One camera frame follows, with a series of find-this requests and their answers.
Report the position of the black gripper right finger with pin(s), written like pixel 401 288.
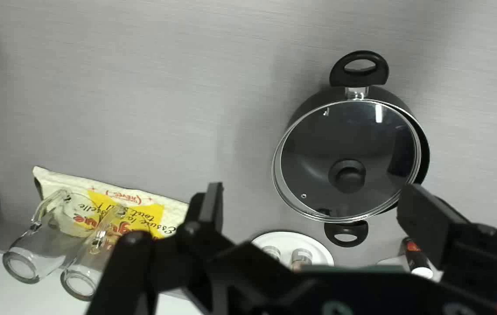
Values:
pixel 459 246

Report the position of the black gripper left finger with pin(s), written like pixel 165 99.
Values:
pixel 137 257

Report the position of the clear drinking glass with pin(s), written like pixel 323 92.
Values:
pixel 27 257
pixel 83 278

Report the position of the black cooking pot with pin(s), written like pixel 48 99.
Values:
pixel 337 76

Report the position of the white and yellow snack bag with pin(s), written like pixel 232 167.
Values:
pixel 137 208

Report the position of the small white round plate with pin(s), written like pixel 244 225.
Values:
pixel 284 239

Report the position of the steel pepper grinder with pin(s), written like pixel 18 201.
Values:
pixel 302 258

